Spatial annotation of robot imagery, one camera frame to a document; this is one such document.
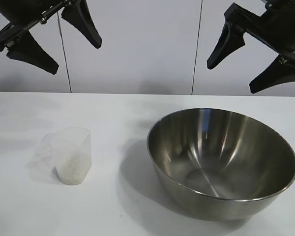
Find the stainless steel mixing bowl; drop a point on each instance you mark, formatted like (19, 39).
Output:
(211, 159)

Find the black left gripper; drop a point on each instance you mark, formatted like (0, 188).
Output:
(27, 12)

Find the clear plastic measuring cup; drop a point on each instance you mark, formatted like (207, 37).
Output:
(81, 140)

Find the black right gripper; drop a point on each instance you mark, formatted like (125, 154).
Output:
(285, 27)

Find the white rice grains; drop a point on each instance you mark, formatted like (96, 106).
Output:
(71, 169)

